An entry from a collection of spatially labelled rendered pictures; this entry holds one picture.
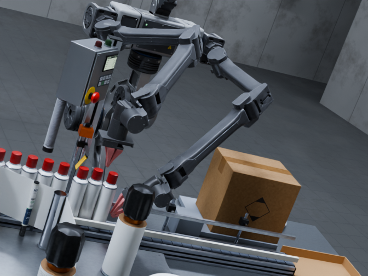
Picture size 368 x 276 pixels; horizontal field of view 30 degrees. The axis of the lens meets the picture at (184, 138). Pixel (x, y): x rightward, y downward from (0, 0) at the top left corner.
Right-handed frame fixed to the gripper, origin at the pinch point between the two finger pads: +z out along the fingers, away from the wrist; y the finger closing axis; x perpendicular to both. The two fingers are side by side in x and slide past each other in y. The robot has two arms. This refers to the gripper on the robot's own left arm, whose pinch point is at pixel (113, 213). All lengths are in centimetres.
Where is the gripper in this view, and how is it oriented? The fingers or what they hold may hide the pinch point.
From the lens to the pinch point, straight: 235.8
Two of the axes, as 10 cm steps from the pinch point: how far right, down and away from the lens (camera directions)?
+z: -8.2, 5.7, 0.0
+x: 5.1, 7.3, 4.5
